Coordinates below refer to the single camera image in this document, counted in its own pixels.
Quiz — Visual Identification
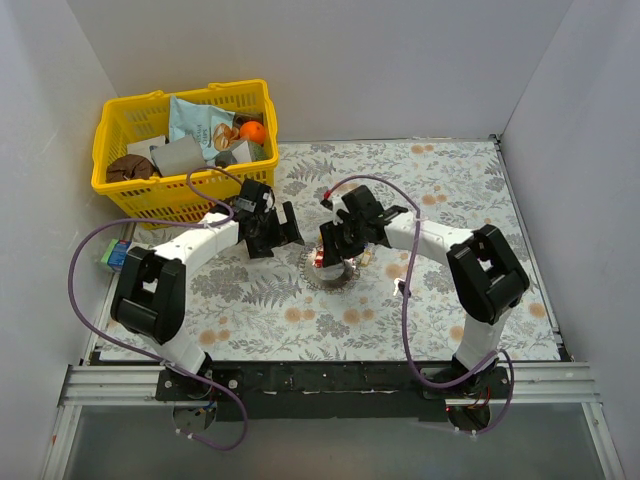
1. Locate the orange fruit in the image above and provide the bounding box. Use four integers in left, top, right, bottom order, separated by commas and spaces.
239, 121, 267, 145

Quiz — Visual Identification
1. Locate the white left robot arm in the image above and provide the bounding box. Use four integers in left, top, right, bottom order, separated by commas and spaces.
110, 179, 304, 400

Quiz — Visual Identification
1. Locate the grey cardboard box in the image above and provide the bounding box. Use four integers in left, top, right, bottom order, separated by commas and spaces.
151, 136, 206, 177

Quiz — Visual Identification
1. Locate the white box in basket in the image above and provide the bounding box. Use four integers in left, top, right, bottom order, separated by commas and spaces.
127, 135, 168, 161

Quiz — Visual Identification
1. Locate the light blue chips bag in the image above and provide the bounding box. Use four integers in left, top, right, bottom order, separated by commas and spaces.
168, 96, 240, 161

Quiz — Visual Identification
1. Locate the aluminium frame rail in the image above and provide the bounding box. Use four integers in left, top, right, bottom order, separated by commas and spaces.
42, 361, 624, 479

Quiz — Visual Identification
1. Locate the green blue carton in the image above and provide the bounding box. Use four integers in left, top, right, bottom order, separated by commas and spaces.
100, 239, 132, 273

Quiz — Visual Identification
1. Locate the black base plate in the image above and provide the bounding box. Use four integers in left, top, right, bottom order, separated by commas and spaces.
155, 361, 511, 422

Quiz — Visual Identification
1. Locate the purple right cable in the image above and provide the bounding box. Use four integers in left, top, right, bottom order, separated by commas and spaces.
322, 174, 515, 435

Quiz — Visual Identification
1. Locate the red key tag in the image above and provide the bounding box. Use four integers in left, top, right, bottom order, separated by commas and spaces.
314, 252, 324, 268

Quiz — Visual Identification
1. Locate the brown round bun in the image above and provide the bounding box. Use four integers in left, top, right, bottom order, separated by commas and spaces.
106, 154, 156, 183

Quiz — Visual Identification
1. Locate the yellow plastic basket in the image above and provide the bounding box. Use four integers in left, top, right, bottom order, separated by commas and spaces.
91, 79, 279, 222

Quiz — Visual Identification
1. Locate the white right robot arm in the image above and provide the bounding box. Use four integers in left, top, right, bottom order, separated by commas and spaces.
315, 185, 530, 398

